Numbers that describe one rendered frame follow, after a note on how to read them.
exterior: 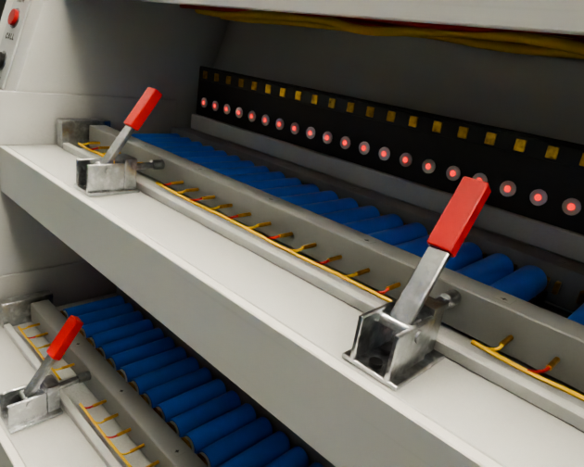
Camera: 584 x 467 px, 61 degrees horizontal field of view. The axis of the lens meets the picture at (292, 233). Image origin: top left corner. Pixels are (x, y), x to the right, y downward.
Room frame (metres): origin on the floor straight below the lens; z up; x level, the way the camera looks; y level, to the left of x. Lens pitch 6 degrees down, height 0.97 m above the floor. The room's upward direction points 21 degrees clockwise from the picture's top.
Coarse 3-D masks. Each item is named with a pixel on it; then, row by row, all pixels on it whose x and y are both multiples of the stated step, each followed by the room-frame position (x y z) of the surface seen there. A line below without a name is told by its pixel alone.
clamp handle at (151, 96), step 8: (152, 88) 0.38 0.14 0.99; (144, 96) 0.38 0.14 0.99; (152, 96) 0.38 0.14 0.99; (160, 96) 0.39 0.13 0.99; (136, 104) 0.38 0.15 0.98; (144, 104) 0.38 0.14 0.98; (152, 104) 0.38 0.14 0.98; (136, 112) 0.38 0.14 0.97; (144, 112) 0.38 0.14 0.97; (128, 120) 0.38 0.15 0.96; (136, 120) 0.38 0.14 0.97; (144, 120) 0.38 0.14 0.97; (128, 128) 0.38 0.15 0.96; (136, 128) 0.38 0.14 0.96; (120, 136) 0.38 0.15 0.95; (128, 136) 0.38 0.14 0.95; (112, 144) 0.38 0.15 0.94; (120, 144) 0.37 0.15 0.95; (112, 152) 0.37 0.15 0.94; (104, 160) 0.37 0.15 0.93; (112, 160) 0.37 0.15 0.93
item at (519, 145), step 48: (240, 96) 0.52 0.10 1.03; (288, 96) 0.47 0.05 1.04; (336, 96) 0.44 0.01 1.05; (336, 144) 0.44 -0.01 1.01; (384, 144) 0.41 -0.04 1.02; (432, 144) 0.38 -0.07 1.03; (480, 144) 0.35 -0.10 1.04; (528, 144) 0.33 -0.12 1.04; (576, 144) 0.32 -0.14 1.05; (528, 192) 0.33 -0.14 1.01; (576, 192) 0.32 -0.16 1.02
